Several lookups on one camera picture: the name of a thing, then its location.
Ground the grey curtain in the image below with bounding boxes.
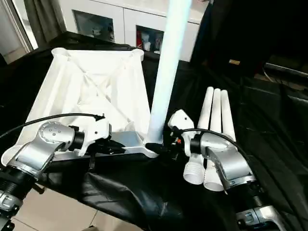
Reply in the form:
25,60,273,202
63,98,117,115
23,0,65,46

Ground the black work mat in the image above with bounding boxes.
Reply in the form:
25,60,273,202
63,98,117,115
0,31,308,231

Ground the white plastic table leg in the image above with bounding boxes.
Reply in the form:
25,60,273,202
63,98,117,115
183,87,215,186
146,0,193,146
220,90,237,142
203,89,225,192

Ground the white glass-door cabinet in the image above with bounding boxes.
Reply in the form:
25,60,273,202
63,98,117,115
58,0,201,62

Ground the white plastic table top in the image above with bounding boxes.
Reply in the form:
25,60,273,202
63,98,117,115
0,47,160,167

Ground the silver metal rail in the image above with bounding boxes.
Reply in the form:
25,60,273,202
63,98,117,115
264,63,308,80

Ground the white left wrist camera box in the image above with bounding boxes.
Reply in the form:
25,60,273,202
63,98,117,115
79,118,112,155

